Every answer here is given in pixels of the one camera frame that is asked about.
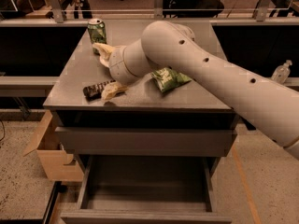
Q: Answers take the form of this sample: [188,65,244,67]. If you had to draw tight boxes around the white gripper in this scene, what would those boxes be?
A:
[93,43,138,100]

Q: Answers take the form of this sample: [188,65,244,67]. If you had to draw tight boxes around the black rxbar chocolate bar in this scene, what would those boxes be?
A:
[83,80,112,100]

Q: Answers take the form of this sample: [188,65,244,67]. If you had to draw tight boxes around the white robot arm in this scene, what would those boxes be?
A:
[93,21,299,159]

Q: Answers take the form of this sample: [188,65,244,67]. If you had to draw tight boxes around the closed top drawer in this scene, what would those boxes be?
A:
[55,127,236,157]

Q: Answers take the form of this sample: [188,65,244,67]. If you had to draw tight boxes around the grey drawer cabinet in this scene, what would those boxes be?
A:
[42,19,250,224]

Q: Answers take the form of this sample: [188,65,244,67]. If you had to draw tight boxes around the open middle drawer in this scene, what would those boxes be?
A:
[61,156,232,224]

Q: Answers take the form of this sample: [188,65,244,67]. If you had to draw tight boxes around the white paper bowl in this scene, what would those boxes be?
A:
[99,57,109,68]

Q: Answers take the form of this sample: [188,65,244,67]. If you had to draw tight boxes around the green soda can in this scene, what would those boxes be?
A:
[88,19,107,44]

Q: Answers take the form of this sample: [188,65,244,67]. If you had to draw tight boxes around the green chip bag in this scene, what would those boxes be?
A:
[150,68,192,93]

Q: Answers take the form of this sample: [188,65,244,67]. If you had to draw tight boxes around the metal railing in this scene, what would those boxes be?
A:
[0,0,298,23]

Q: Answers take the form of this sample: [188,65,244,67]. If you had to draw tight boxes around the black office chair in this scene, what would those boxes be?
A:
[163,0,224,18]

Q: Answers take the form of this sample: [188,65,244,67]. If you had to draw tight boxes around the cardboard box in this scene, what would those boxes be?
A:
[23,110,83,182]

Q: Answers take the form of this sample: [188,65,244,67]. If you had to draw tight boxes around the clear sanitizer bottle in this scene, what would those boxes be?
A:
[271,60,292,84]

